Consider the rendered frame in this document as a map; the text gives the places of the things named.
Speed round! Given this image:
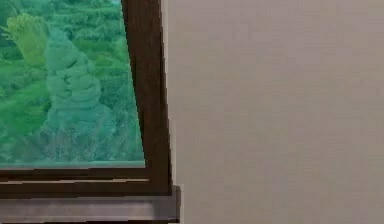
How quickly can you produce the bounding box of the dark brown framed window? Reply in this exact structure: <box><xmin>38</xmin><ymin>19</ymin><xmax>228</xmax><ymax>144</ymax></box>
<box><xmin>0</xmin><ymin>0</ymin><xmax>183</xmax><ymax>224</ymax></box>

